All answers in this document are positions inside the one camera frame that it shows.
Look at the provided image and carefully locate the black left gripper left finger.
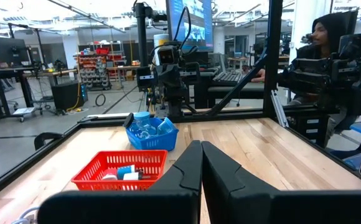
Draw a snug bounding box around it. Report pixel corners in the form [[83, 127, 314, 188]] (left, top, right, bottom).
[[37, 139, 204, 224]]

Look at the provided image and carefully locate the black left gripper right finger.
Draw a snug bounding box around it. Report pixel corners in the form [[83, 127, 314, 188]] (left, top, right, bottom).
[[201, 141, 361, 224]]

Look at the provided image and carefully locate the blue white charger cube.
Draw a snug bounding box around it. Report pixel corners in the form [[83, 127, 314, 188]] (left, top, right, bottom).
[[116, 164, 137, 180]]

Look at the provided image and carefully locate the pink white charger cube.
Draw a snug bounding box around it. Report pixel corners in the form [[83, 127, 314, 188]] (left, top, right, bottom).
[[101, 168, 119, 182]]

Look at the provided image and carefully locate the black round cap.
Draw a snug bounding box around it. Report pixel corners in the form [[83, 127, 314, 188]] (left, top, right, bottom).
[[123, 112, 135, 129]]

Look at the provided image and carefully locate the blue mesh plastic basket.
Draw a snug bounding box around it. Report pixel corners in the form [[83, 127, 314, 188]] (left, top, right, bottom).
[[124, 116, 181, 152]]

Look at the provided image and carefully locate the red mesh plastic basket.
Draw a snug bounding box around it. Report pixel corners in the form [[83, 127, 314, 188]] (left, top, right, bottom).
[[70, 149, 169, 192]]

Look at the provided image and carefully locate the monitor with teal screen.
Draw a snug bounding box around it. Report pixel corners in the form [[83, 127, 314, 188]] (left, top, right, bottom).
[[164, 0, 215, 54]]

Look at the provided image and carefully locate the black keyboard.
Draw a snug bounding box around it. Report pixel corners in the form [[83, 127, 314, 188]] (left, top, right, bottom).
[[212, 71, 247, 85]]

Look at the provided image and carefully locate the dark grey side desk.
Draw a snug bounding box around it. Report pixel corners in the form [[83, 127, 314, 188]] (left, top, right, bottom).
[[194, 67, 266, 109]]

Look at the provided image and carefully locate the shelf with red bins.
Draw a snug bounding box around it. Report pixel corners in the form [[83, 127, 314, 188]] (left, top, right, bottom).
[[73, 45, 114, 91]]

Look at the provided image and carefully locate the black drawer cabinet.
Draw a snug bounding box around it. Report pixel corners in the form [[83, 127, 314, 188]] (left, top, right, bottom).
[[287, 112, 331, 147]]

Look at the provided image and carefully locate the blue seat chair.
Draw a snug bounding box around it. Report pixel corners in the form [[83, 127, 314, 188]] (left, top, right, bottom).
[[329, 121, 361, 171]]

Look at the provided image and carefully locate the black computer tower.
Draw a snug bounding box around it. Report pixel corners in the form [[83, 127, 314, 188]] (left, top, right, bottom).
[[50, 80, 89, 112]]

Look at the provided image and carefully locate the black clamp hook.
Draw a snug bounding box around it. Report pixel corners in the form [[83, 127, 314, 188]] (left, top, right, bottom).
[[33, 131, 65, 151]]

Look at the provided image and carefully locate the black wood-top standing desk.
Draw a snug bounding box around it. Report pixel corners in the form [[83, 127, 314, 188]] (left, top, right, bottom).
[[0, 66, 79, 124]]

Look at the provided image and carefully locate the black background monitor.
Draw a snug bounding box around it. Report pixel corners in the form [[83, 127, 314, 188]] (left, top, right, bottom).
[[0, 35, 29, 68]]

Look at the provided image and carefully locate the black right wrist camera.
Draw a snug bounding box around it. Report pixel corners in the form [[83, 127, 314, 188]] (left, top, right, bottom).
[[153, 45, 182, 67]]

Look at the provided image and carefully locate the black pole mount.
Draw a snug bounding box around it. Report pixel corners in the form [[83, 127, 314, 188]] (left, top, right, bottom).
[[131, 1, 169, 68]]

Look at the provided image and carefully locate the black floor cable loop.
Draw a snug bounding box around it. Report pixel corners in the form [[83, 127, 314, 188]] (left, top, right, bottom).
[[94, 93, 107, 108]]

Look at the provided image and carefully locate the silver aluminium bracket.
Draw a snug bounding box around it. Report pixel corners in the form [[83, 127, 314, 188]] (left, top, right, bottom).
[[270, 89, 290, 129]]

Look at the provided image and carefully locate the white lamp power cable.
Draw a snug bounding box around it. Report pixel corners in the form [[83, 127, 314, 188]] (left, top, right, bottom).
[[10, 205, 42, 224]]

